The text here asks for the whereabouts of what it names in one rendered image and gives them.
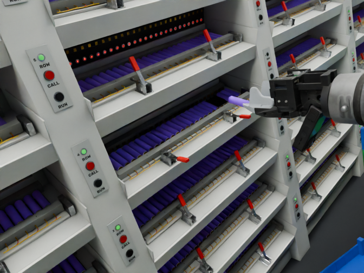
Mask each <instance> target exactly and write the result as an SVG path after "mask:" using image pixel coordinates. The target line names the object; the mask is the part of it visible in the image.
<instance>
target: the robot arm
mask: <svg viewBox="0 0 364 273"><path fill-rule="evenodd" d="M299 71H303V72H302V73H300V74H299V75H294V74H293V72H299ZM287 74H288V75H287V76H286V77H275V78H274V79H272V80H265V81H263V83H262V92H261V93H260V91H259V90H258V88H256V87H252V88H251V89H250V98H249V103H243V107H245V108H246V109H247V110H249V111H251V112H253V113H255V114H256V115H259V116H262V117H266V118H296V117H298V116H302V117H304V116H306V117H305V119H304V122H303V124H302V126H301V128H300V130H299V132H298V134H297V136H296V137H295V140H294V143H293V145H292V146H293V147H295V148H296V149H298V150H299V151H301V152H303V151H304V150H306V149H309V148H310V147H311V146H312V145H313V143H314V141H315V139H316V136H317V134H318V132H319V130H320V128H321V126H322V124H323V122H324V120H325V118H326V117H327V118H332V120H333V121H334V122H335V123H339V124H353V125H361V126H364V73H347V74H339V75H337V69H330V70H312V71H311V68H309V69H293V70H287Z"/></svg>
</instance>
